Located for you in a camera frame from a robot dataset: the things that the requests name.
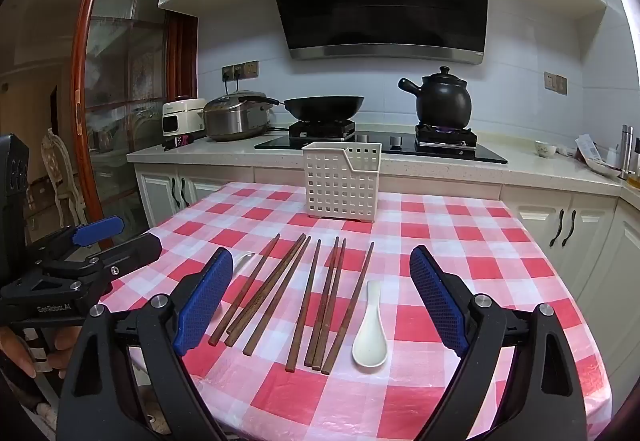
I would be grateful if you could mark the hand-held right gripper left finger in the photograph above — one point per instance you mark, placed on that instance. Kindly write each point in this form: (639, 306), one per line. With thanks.
(205, 301)

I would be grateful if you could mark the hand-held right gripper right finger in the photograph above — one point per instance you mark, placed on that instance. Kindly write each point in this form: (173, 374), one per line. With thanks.
(437, 301)

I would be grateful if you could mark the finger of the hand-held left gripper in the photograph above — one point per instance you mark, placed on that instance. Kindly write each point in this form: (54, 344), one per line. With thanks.
(135, 253)
(97, 230)

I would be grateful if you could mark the row of wooden chopsticks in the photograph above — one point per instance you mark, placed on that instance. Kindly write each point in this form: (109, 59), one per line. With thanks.
(270, 296)

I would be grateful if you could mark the white perforated plastic basket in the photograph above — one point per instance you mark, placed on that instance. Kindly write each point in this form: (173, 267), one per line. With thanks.
(340, 183)

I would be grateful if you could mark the person's left hand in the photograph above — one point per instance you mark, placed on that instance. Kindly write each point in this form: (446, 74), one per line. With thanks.
(65, 346)

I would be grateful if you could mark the white ceramic spoon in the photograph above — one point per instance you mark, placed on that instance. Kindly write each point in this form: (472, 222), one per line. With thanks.
(244, 261)
(370, 331)

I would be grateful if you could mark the red white checked tablecloth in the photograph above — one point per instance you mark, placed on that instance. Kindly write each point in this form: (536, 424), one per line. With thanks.
(450, 246)

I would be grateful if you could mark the ornate white chair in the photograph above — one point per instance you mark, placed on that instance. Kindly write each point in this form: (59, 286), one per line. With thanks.
(62, 171)

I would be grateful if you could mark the white lower cabinet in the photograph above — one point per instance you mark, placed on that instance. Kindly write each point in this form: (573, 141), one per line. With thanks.
(160, 191)
(590, 231)

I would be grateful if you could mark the small dark object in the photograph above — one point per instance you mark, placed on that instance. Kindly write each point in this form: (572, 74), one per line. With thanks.
(177, 142)

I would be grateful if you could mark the small white kitchen appliance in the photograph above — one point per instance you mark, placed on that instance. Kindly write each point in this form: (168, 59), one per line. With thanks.
(182, 118)

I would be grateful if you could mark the black glass gas cooktop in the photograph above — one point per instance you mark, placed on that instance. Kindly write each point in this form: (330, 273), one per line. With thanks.
(385, 152)

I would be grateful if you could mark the silver rice cooker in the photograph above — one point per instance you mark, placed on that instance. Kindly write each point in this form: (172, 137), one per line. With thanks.
(232, 118)

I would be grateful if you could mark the small white cup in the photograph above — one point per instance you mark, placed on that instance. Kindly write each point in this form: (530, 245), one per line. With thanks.
(545, 149)

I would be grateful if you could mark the black clay pot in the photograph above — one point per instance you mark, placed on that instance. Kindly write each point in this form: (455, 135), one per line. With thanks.
(442, 101)

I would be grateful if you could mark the white bowl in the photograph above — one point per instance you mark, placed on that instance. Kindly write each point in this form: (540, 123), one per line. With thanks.
(602, 168)

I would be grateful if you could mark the white paper packet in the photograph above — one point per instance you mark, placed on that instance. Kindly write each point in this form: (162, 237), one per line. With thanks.
(587, 146)

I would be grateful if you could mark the black wok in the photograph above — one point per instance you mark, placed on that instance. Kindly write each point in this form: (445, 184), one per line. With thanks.
(325, 107)

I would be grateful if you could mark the steel bottle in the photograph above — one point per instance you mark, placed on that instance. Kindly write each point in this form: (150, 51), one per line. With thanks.
(626, 151)

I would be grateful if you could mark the wall socket panel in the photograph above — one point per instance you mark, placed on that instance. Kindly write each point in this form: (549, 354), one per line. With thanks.
(240, 70)

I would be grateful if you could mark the wall switch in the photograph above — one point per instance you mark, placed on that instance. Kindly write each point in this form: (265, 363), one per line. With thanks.
(555, 83)

